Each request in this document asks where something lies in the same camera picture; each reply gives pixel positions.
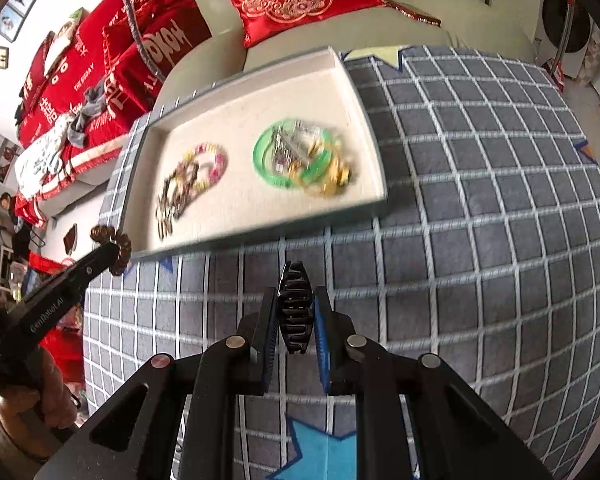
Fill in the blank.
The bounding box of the clear silver hair clip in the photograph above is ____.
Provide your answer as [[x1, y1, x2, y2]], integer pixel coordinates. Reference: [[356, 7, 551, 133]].
[[270, 127, 311, 176]]

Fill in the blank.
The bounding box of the grey cardboard box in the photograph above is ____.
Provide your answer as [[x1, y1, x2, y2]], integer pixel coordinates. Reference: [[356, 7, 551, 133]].
[[98, 46, 388, 261]]

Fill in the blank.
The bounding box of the beige sofa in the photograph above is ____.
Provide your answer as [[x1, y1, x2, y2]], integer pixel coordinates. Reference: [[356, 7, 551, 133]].
[[55, 0, 536, 221]]

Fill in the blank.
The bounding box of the white patterned cloth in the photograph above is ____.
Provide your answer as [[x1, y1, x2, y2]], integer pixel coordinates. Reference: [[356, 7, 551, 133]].
[[15, 125, 73, 198]]

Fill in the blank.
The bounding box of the brown coil hair tie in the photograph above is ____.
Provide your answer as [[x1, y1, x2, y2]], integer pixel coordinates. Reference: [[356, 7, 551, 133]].
[[90, 226, 132, 277]]

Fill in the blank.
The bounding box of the red embroidered cushion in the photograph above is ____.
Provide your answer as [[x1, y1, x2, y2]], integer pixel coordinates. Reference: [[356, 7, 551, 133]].
[[215, 0, 388, 48]]

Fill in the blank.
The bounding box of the large framed wall photo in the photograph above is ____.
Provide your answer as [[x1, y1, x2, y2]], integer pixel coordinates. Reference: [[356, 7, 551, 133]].
[[0, 0, 46, 43]]

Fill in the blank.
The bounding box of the person's left hand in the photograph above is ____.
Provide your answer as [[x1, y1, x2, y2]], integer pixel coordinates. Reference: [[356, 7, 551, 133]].
[[0, 345, 78, 463]]

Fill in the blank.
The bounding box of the clear plastic hair clip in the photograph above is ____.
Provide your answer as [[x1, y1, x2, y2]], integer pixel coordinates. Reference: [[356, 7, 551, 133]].
[[295, 122, 326, 143]]

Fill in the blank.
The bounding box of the black hair claw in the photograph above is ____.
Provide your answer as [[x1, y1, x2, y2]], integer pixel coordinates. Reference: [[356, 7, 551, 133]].
[[276, 261, 315, 356]]

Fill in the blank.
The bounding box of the grey braided cable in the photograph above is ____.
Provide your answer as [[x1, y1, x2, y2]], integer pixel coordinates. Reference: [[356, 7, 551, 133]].
[[117, 0, 166, 81]]

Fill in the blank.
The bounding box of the tan braided bracelet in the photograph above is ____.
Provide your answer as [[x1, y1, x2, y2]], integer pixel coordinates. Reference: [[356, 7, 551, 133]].
[[155, 160, 201, 238]]

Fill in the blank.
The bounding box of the red printed blanket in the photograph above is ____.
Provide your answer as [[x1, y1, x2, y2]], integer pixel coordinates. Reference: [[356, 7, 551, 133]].
[[15, 0, 213, 211]]

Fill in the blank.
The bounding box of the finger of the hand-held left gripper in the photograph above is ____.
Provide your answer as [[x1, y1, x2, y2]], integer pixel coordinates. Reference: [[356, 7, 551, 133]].
[[55, 242, 121, 289]]

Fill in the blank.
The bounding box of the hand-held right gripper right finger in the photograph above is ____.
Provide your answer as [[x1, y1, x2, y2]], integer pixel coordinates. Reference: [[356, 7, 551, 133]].
[[312, 285, 556, 480]]

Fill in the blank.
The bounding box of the red printed pillow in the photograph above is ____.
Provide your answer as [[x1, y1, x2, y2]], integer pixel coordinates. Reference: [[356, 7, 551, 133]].
[[102, 10, 213, 116]]

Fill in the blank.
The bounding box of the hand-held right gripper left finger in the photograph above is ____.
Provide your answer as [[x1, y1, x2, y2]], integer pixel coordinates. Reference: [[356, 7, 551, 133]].
[[32, 286, 281, 480]]

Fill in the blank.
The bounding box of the grey checked cloth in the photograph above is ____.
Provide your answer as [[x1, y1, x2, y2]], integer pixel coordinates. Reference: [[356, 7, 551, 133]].
[[82, 45, 600, 480]]

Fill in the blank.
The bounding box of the pink yellow beaded bracelet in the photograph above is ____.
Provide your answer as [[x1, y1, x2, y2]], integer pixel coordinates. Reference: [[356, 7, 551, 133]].
[[182, 142, 229, 193]]

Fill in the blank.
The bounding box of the green translucent bangle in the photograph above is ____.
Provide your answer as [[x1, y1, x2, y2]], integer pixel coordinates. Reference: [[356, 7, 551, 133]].
[[252, 119, 348, 190]]

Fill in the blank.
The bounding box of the white round-door appliance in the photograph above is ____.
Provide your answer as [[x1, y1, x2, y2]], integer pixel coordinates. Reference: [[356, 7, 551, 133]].
[[532, 0, 598, 81]]

